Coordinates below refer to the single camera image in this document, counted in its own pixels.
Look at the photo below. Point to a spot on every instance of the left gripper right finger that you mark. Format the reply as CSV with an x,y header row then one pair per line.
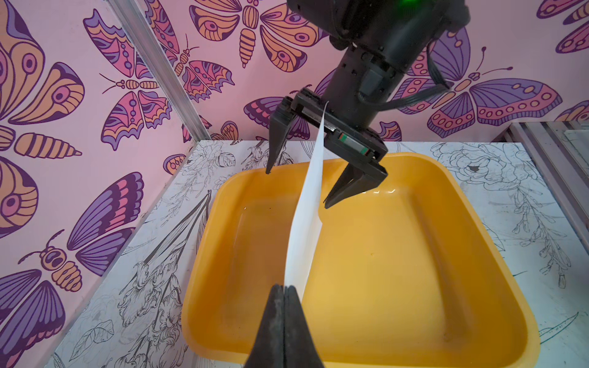
x,y
299,349

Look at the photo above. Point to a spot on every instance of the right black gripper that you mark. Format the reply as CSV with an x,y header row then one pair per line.
x,y
360,83

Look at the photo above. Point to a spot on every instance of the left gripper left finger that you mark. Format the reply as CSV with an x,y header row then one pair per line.
x,y
269,347

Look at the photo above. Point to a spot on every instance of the new menu sheet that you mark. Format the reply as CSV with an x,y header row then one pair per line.
x,y
306,224

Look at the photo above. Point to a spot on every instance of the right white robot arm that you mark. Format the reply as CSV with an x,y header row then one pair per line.
x,y
380,41

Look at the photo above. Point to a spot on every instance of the yellow plastic tray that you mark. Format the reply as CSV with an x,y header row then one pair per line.
x,y
405,275

